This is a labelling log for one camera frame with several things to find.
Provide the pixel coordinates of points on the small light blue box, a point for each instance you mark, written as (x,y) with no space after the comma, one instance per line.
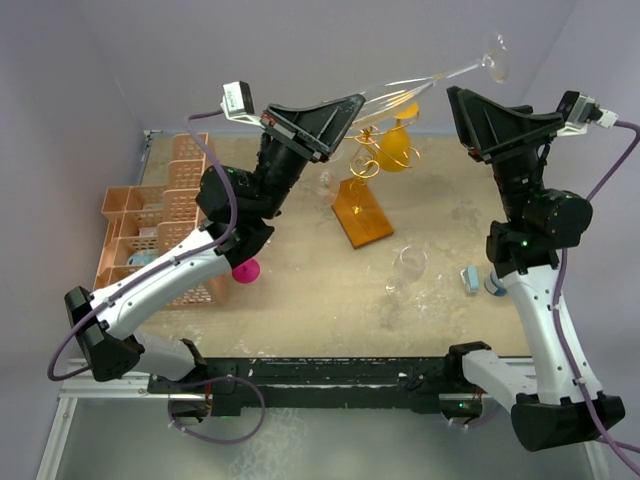
(470,279)

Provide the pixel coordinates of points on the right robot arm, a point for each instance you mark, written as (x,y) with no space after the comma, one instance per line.
(564,403)

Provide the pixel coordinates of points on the gold wire wine glass rack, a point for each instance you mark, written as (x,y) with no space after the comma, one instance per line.
(364,163)

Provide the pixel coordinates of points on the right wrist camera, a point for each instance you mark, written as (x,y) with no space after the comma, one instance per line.
(579,111)

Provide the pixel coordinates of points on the yellow plastic goblet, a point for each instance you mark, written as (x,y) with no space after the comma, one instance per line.
(396,152)

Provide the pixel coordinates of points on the clear tilted wine glass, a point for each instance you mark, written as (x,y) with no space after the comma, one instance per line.
(408,267)

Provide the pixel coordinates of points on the peach plastic basket organizer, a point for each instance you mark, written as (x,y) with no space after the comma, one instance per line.
(145,222)

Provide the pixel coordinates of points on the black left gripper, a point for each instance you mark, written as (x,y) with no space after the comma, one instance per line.
(311,133)

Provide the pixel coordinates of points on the wooden rack base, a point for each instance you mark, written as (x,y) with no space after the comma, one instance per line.
(359,214)

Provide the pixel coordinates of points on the aluminium rail frame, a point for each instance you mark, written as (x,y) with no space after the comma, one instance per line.
(119,430)

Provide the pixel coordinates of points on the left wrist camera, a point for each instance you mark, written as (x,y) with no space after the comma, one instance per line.
(238,105)

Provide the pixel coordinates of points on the clear champagne flute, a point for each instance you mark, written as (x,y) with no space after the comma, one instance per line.
(387,100)

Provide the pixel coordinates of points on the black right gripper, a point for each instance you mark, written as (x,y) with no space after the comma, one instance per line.
(493,133)

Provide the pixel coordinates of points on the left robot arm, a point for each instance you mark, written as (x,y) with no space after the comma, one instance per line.
(237,206)

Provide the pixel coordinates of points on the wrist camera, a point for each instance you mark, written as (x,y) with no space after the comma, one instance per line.
(579,111)
(238,105)

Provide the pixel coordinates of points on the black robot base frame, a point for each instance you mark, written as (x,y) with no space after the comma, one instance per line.
(419,384)

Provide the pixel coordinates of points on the magenta plastic goblet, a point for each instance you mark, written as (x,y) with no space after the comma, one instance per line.
(247,272)

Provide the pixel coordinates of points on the clear wine glass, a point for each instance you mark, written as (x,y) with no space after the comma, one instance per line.
(408,267)
(328,179)

